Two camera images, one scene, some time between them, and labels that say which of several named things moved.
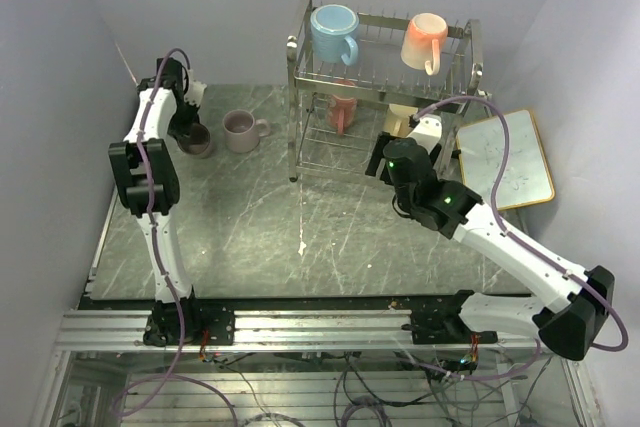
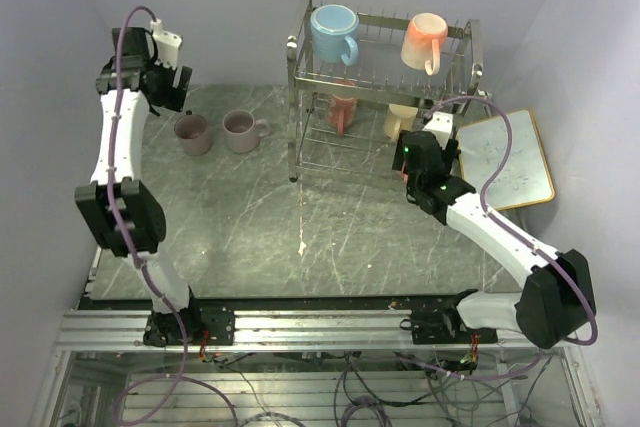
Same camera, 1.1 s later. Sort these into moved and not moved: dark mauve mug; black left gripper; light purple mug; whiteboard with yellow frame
Moved: black left gripper
Not moved: whiteboard with yellow frame; dark mauve mug; light purple mug
